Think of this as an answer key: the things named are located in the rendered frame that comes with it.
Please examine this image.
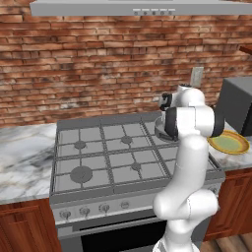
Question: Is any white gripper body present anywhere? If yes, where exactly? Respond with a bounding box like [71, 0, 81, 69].
[157, 97, 168, 112]

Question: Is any grey gas stove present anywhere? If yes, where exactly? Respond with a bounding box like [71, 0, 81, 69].
[48, 110, 227, 252]

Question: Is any dark grey microwave oven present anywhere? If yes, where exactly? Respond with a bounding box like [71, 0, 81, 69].
[216, 76, 252, 138]

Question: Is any yellow green plate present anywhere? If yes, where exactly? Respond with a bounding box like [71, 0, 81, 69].
[207, 129, 251, 156]

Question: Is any grey range hood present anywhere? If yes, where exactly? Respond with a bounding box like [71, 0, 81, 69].
[29, 0, 252, 18]

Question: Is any brown wooden base cupboard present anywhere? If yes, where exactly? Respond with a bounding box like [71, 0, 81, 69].
[0, 197, 63, 252]
[203, 166, 252, 243]

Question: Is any black glass oven door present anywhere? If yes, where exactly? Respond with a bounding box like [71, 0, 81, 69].
[58, 215, 205, 252]

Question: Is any grey wall outlet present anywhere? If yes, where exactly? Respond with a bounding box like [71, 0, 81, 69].
[190, 66, 205, 89]

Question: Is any brown wooden wall cupboard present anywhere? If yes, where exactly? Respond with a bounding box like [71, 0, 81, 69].
[238, 44, 252, 56]

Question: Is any grey oven door handle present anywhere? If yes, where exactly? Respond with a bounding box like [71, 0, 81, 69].
[57, 215, 165, 238]

